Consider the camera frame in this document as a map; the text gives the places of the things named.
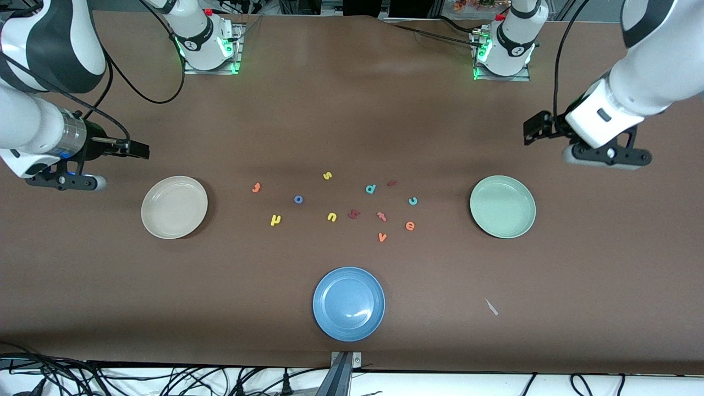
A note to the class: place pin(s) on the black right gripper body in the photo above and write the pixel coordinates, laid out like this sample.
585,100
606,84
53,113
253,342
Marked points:
97,141

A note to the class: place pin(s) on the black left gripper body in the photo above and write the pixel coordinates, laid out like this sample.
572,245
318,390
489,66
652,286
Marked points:
554,125

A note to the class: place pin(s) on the yellow letter h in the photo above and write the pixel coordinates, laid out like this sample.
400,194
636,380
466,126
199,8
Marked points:
275,220

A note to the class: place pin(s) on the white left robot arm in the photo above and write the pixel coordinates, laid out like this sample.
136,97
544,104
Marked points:
643,77

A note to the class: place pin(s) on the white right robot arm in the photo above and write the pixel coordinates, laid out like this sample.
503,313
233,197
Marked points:
33,121

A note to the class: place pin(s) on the beige brown plate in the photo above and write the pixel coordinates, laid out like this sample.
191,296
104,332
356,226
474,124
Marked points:
174,207

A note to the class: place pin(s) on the pale green plate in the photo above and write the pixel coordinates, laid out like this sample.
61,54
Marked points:
502,207

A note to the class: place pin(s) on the orange artificial flowers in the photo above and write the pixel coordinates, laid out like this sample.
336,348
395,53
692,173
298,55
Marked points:
467,5

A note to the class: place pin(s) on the small white paper scrap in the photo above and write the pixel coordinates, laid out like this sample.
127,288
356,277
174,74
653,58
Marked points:
491,307

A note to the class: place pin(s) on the blue plate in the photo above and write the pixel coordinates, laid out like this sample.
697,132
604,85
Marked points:
348,303

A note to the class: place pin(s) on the black power plug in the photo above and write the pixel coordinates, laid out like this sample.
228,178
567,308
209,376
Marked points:
240,389
286,386

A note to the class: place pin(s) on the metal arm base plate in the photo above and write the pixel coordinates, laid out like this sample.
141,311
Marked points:
237,49
522,77

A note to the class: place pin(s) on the metal camera stand bracket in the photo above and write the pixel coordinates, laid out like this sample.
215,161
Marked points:
341,379

